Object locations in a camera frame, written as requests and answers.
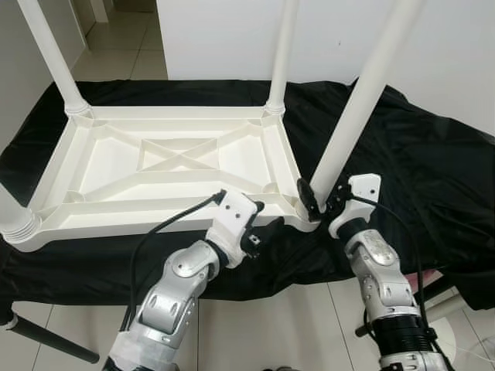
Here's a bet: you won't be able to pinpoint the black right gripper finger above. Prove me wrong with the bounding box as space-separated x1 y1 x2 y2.
297 179 322 221

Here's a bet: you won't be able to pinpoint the white plastic table leg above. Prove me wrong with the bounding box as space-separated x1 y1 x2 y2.
267 0 301 117
311 0 426 203
17 0 92 117
0 185 41 244

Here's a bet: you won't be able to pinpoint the white plastic table top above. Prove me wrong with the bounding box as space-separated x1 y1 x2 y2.
0 104 319 252

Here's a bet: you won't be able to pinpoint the black cloth table cover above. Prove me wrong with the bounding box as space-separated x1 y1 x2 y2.
0 77 495 310

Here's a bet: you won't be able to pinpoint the pink object under table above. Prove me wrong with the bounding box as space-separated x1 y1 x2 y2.
418 268 443 285

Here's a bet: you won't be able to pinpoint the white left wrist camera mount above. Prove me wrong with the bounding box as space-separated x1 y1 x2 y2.
205 189 260 267

